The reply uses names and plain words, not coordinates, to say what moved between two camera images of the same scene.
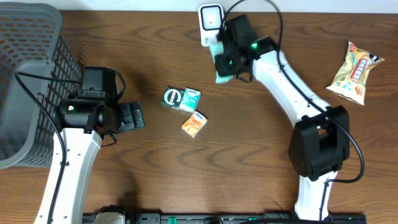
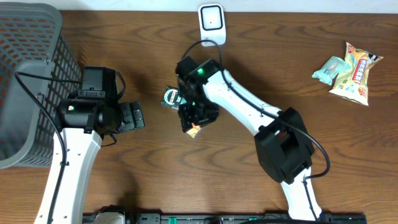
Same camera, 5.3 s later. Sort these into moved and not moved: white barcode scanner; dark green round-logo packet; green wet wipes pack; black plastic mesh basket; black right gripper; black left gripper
Moved: green wet wipes pack; black right gripper
Not moved: black plastic mesh basket; black left gripper; dark green round-logo packet; white barcode scanner
